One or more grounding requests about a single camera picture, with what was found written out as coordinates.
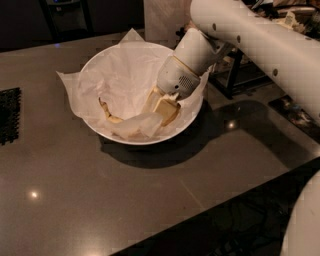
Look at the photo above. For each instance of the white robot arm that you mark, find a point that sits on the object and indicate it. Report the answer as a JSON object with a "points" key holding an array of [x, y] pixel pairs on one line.
{"points": [[281, 216]]}

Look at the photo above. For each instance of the dark appliance stand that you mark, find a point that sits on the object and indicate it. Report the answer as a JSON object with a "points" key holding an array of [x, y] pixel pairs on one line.
{"points": [[67, 20]]}

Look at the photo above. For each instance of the black woven mat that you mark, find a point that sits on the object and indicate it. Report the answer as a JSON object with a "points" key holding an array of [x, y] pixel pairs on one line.
{"points": [[9, 115]]}

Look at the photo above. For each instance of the white round bowl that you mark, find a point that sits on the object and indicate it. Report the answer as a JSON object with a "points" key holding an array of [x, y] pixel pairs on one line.
{"points": [[140, 138]]}

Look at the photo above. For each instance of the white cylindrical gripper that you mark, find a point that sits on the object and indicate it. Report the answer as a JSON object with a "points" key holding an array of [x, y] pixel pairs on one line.
{"points": [[176, 77]]}

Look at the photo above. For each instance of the white paper bowl liner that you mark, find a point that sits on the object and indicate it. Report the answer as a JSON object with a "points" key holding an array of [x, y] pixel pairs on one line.
{"points": [[116, 80]]}

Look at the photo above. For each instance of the black wire condiment rack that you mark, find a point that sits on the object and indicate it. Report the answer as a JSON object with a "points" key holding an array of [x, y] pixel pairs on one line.
{"points": [[221, 61]]}

